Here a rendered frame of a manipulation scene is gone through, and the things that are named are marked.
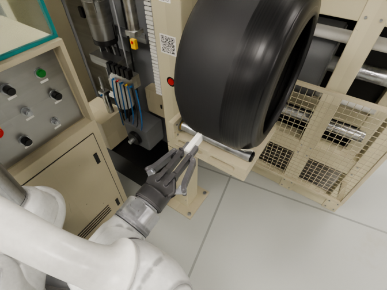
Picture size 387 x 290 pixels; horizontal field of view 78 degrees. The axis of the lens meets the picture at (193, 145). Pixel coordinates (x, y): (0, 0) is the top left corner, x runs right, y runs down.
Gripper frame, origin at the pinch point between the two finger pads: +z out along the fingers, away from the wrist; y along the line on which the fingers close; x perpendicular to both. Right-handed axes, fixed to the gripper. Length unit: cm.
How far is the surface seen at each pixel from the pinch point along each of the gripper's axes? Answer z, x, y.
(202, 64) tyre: 15.8, -13.7, 6.2
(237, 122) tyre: 11.8, -1.5, -7.2
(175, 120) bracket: 19.4, 22.6, 23.9
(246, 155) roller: 20.7, 26.3, -8.6
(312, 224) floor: 53, 123, -55
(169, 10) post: 33.8, -15.0, 30.6
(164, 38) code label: 32.4, -5.2, 33.6
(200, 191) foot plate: 31, 119, 25
